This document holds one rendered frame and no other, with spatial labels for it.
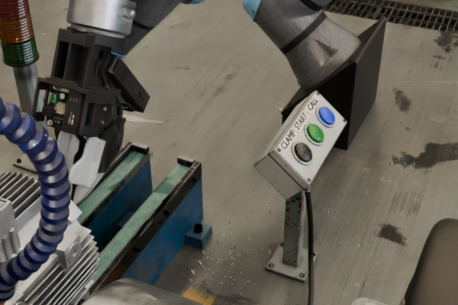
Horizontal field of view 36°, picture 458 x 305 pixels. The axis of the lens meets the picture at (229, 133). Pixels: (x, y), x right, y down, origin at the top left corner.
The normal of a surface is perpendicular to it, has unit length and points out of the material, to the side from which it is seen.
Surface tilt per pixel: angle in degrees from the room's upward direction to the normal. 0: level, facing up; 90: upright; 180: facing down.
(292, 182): 90
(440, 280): 10
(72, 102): 60
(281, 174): 90
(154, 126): 0
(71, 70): 90
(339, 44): 34
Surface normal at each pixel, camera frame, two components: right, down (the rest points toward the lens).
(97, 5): 0.04, 0.13
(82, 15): -0.36, 0.05
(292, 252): -0.43, 0.52
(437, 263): -0.21, -0.82
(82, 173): 0.89, 0.29
